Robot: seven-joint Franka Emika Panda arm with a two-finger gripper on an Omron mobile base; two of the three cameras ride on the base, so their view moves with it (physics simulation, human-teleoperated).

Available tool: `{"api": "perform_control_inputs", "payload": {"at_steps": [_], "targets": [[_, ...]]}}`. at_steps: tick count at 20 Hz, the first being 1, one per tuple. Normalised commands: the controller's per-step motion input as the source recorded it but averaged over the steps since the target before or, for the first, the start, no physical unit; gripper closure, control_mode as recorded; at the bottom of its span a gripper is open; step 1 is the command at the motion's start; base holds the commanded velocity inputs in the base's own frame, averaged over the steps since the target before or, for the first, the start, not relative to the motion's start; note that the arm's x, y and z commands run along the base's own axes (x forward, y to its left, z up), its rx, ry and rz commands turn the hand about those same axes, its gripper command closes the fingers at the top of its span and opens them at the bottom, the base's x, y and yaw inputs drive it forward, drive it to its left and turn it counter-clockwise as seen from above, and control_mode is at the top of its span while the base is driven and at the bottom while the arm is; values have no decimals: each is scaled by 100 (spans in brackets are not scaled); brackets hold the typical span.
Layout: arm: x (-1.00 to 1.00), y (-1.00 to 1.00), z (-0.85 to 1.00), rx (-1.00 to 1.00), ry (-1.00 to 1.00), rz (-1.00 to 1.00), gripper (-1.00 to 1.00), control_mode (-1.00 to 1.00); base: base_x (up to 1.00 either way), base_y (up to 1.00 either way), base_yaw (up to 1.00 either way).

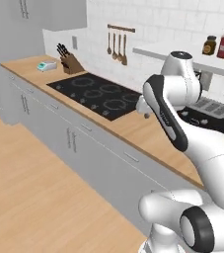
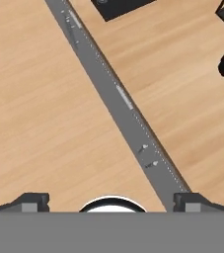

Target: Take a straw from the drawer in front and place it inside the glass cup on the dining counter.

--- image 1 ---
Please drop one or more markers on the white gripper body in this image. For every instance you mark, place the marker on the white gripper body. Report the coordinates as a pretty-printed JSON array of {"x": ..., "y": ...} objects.
[{"x": 141, "y": 104}]

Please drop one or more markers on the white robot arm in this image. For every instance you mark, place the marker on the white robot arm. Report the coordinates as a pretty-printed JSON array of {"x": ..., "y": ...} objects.
[{"x": 212, "y": 154}]

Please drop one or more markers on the grey drawer front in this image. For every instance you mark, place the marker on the grey drawer front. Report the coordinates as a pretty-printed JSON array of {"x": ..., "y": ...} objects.
[
  {"x": 52, "y": 108},
  {"x": 28, "y": 92},
  {"x": 10, "y": 79},
  {"x": 139, "y": 164},
  {"x": 84, "y": 130}
]

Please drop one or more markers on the black hob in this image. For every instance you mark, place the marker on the black hob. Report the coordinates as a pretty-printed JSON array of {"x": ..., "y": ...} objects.
[{"x": 95, "y": 95}]

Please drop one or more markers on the brown hanging wooden spatula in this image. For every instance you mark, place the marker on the brown hanging wooden spatula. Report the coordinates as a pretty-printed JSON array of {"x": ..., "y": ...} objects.
[{"x": 124, "y": 57}]

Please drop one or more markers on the brown hanging wooden spoon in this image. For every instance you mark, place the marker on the brown hanging wooden spoon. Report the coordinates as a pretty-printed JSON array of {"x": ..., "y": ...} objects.
[
  {"x": 119, "y": 54},
  {"x": 109, "y": 47},
  {"x": 114, "y": 52}
]

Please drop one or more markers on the black toaster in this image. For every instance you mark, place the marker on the black toaster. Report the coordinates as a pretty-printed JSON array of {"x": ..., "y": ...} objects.
[{"x": 212, "y": 115}]

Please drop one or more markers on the grey cupboard door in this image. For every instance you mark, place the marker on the grey cupboard door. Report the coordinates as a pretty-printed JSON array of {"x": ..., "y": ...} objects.
[
  {"x": 59, "y": 138},
  {"x": 37, "y": 118},
  {"x": 93, "y": 161},
  {"x": 16, "y": 105}
]

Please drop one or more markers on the brown knife block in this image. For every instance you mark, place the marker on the brown knife block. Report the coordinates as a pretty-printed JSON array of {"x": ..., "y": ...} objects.
[{"x": 72, "y": 63}]

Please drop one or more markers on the dark jar yellow label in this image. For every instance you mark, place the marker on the dark jar yellow label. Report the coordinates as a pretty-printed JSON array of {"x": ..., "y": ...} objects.
[{"x": 209, "y": 46}]

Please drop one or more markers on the grey upper cupboards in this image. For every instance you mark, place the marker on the grey upper cupboards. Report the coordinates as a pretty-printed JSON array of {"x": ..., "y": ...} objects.
[{"x": 51, "y": 13}]

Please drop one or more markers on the grey wall socket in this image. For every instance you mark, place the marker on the grey wall socket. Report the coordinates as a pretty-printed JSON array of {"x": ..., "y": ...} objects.
[
  {"x": 207, "y": 80},
  {"x": 74, "y": 42}
]

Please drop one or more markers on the brown wall rail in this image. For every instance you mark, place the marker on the brown wall rail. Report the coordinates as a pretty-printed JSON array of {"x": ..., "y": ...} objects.
[{"x": 121, "y": 28}]

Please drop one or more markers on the white wall shelf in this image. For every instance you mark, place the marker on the white wall shelf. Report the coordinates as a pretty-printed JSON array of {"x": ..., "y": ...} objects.
[{"x": 212, "y": 62}]

